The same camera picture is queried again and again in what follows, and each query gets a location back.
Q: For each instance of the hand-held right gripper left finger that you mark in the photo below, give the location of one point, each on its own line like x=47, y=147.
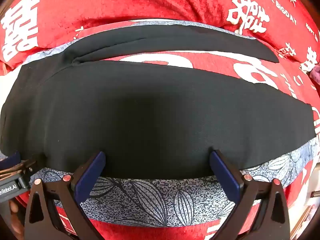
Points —
x=90, y=177

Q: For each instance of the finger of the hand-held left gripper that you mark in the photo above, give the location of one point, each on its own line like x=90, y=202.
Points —
x=10, y=158

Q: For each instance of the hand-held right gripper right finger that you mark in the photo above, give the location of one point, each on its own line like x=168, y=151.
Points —
x=225, y=177

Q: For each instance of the black pants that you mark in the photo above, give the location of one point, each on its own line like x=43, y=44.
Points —
x=155, y=115

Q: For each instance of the person's left hand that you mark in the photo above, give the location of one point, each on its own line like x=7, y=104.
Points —
x=14, y=208

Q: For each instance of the grey leaf-patterned cloth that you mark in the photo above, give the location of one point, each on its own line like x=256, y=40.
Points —
x=160, y=200

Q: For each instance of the wooden furniture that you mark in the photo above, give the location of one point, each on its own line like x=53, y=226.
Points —
x=306, y=217

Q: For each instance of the red printed blanket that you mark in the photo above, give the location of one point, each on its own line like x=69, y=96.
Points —
x=150, y=0

